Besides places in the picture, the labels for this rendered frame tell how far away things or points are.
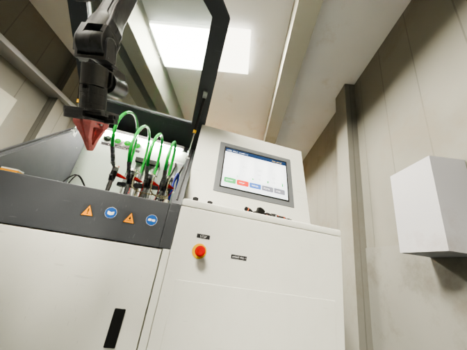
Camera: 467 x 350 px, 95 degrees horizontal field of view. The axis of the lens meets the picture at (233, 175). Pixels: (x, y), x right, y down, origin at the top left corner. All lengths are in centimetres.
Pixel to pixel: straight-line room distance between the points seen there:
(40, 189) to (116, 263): 35
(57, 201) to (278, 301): 84
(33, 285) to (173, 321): 42
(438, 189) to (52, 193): 189
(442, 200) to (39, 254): 189
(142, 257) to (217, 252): 26
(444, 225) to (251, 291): 118
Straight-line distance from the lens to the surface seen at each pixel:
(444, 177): 181
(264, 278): 89
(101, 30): 66
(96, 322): 87
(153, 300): 84
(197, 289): 83
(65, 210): 91
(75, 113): 63
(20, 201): 97
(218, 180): 116
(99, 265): 85
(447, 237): 167
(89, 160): 155
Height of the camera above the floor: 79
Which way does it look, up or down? 21 degrees up
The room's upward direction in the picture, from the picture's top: 9 degrees clockwise
